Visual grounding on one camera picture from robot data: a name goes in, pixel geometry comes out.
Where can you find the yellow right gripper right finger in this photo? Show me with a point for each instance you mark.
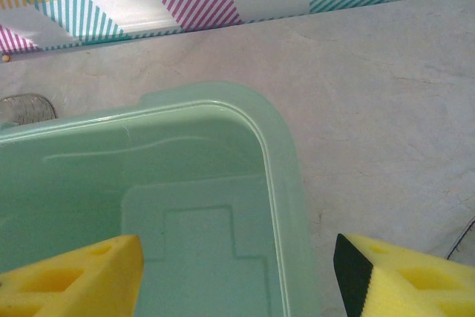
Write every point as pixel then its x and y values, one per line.
pixel 408 287

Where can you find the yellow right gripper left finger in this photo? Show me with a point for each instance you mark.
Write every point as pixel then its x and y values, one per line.
pixel 74 280

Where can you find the grey tinted glass plate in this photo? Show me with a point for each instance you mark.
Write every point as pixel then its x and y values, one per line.
pixel 26 109

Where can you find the green plastic bin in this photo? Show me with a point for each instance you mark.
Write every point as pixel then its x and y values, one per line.
pixel 111 168

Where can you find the small tan peg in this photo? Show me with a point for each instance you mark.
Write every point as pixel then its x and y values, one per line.
pixel 5 58

